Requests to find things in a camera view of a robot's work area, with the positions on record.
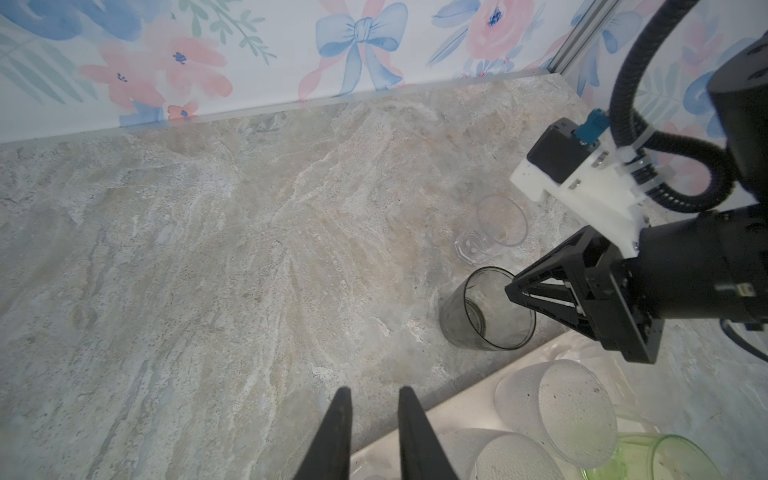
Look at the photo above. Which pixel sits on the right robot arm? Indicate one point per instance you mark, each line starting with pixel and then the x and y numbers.
pixel 687 175

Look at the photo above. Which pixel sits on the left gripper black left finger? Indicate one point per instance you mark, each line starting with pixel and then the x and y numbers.
pixel 328 456

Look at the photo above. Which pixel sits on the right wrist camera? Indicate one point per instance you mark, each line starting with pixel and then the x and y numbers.
pixel 588 174

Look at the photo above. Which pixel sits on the beige plastic tray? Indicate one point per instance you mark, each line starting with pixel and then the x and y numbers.
pixel 474 406

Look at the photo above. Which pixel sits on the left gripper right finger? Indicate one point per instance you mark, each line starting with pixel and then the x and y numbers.
pixel 421 454

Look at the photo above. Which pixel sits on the dark smoky glass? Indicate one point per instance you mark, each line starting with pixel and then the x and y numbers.
pixel 478 315

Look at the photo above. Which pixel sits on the short frosted clear cup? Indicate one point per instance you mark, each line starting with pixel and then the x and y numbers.
pixel 564 407

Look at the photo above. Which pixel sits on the tall frosted clear cup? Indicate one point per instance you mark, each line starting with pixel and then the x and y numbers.
pixel 493 454

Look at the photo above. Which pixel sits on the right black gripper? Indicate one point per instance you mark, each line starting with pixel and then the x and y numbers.
pixel 711 267

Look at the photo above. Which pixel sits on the bright green glass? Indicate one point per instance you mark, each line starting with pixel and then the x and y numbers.
pixel 655 456

